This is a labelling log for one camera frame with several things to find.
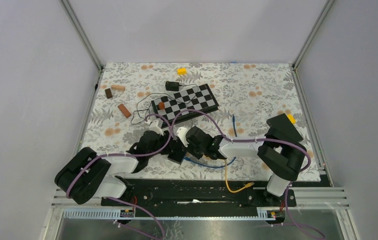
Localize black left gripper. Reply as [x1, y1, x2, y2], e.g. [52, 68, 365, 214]
[147, 131, 181, 160]

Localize small black network switch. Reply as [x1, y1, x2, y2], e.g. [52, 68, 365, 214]
[167, 140, 187, 165]

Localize blue ethernet cable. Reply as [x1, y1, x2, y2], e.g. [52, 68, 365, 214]
[183, 114, 238, 170]

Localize black power adapter with cable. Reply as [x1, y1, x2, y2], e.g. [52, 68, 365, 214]
[130, 81, 200, 126]

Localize orange yellow cable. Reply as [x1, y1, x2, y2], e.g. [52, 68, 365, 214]
[223, 159, 255, 194]

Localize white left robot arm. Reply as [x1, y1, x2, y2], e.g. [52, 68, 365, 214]
[54, 120, 186, 206]

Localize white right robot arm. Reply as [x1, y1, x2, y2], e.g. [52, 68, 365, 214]
[176, 126, 311, 206]

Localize orange piece on checkerboard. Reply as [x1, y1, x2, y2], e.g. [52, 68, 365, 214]
[158, 102, 165, 110]

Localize black white checkerboard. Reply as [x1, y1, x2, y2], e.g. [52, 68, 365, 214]
[151, 84, 219, 124]

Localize reddish brown wooden block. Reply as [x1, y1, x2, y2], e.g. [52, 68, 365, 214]
[117, 104, 132, 119]

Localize light tan wooden block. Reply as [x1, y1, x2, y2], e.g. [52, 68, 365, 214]
[110, 85, 126, 92]

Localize floral patterned table mat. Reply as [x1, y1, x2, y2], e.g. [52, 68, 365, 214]
[76, 62, 322, 182]

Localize dark brown wooden block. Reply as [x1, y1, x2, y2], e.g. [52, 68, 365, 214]
[104, 88, 113, 99]

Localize yellow block at right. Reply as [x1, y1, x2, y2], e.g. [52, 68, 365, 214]
[286, 114, 297, 125]

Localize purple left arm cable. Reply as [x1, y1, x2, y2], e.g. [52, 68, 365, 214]
[65, 113, 173, 239]

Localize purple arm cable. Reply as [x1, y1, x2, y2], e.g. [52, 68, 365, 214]
[170, 108, 326, 239]
[65, 113, 173, 239]

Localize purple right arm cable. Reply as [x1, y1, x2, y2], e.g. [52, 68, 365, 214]
[170, 108, 326, 239]

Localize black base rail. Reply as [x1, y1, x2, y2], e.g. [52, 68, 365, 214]
[119, 178, 284, 218]

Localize yellow block near wall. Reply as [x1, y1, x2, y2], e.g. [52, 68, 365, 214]
[176, 68, 187, 75]

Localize large black network switch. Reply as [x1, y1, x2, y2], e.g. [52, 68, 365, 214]
[265, 113, 304, 143]

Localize slotted cable duct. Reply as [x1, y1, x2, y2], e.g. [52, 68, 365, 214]
[63, 206, 276, 222]

